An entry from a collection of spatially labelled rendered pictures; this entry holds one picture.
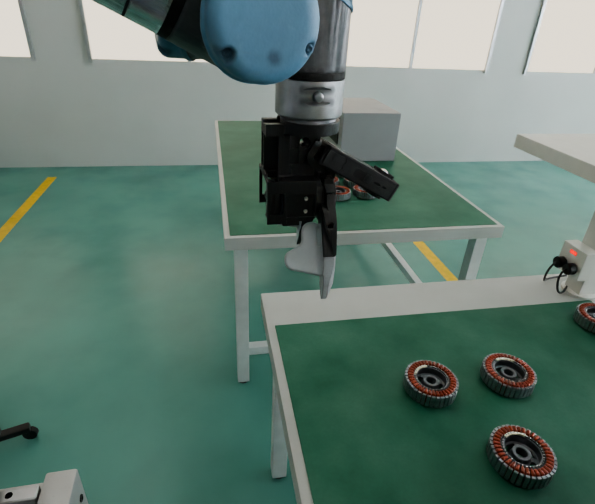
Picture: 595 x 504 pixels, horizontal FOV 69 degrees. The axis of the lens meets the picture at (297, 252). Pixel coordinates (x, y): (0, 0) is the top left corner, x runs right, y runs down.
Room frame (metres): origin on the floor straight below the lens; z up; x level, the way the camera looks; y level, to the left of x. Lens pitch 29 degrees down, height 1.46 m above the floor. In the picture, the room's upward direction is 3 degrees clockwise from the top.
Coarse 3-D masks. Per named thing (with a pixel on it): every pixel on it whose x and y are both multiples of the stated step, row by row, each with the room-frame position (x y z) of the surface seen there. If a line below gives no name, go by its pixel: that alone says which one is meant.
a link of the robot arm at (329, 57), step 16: (320, 0) 0.46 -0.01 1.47; (336, 0) 0.47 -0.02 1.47; (352, 0) 0.49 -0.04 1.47; (320, 16) 0.46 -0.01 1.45; (336, 16) 0.47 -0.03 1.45; (320, 32) 0.46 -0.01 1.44; (336, 32) 0.47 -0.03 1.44; (320, 48) 0.46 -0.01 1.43; (336, 48) 0.47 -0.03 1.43; (304, 64) 0.46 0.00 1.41; (320, 64) 0.46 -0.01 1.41; (336, 64) 0.47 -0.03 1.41; (304, 80) 0.46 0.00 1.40; (320, 80) 0.46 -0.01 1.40; (336, 80) 0.47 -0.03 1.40
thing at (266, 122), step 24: (264, 120) 0.50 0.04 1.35; (336, 120) 0.49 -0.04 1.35; (264, 144) 0.49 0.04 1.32; (288, 144) 0.48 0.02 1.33; (312, 144) 0.49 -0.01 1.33; (264, 168) 0.49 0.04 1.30; (288, 168) 0.48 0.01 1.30; (312, 168) 0.49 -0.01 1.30; (288, 192) 0.46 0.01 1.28; (312, 192) 0.47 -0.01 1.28; (288, 216) 0.47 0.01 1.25; (312, 216) 0.47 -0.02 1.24
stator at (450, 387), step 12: (420, 360) 0.74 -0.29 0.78; (408, 372) 0.70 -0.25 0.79; (420, 372) 0.71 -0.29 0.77; (432, 372) 0.72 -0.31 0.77; (444, 372) 0.71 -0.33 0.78; (408, 384) 0.67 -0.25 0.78; (420, 384) 0.67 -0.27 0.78; (432, 384) 0.68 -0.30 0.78; (444, 384) 0.69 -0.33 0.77; (456, 384) 0.67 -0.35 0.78; (420, 396) 0.64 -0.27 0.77; (432, 396) 0.64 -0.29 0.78; (444, 396) 0.64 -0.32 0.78
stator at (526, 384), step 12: (492, 360) 0.75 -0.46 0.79; (504, 360) 0.76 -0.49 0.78; (516, 360) 0.75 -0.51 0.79; (480, 372) 0.74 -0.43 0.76; (492, 372) 0.71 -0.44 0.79; (504, 372) 0.73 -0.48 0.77; (516, 372) 0.74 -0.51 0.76; (528, 372) 0.72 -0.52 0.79; (492, 384) 0.69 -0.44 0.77; (504, 384) 0.68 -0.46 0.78; (516, 384) 0.68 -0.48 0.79; (528, 384) 0.68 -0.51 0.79; (516, 396) 0.67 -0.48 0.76
